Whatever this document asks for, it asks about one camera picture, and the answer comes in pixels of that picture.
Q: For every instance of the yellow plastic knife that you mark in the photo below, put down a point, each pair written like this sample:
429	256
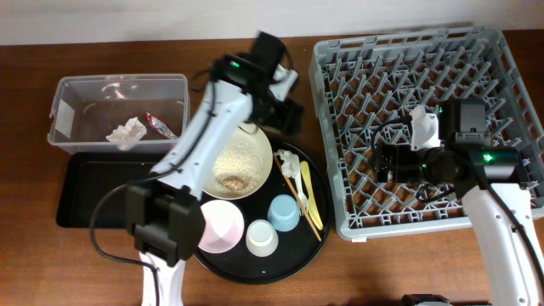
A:
311	203

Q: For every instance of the clear plastic waste bin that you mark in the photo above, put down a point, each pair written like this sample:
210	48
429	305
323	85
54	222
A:
87	109

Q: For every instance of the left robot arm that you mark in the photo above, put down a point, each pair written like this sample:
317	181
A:
164	212

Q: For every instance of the brown food piece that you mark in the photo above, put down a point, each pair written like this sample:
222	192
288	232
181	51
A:
233	183

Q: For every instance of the round black serving tray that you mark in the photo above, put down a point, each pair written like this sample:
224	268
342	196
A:
297	248

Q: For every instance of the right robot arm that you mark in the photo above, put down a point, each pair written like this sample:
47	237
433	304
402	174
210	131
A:
453	146

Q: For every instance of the white napkin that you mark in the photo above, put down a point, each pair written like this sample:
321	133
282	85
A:
126	136

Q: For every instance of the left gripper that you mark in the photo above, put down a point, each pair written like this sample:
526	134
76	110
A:
283	112

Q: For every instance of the pile of white rice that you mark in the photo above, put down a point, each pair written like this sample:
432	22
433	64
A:
241	161

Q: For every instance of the white cup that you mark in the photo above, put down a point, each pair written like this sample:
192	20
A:
261	238

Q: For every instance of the light blue cup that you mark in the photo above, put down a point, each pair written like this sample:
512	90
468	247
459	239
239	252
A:
283	213

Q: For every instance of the grey dishwasher rack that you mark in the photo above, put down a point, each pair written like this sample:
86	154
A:
362	86

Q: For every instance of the black rectangular tray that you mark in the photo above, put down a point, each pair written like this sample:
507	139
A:
89	176

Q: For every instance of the red silver snack wrapper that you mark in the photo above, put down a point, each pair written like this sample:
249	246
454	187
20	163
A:
160	126

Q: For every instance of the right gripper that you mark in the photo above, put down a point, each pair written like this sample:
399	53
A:
399	153

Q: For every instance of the white plastic fork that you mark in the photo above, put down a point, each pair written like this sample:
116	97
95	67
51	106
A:
299	185

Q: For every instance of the small pink bowl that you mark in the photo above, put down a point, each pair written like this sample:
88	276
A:
224	226

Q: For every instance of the wooden chopstick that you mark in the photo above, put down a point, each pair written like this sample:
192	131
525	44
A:
299	203

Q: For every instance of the large cream bowl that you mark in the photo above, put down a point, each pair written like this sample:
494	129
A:
255	137

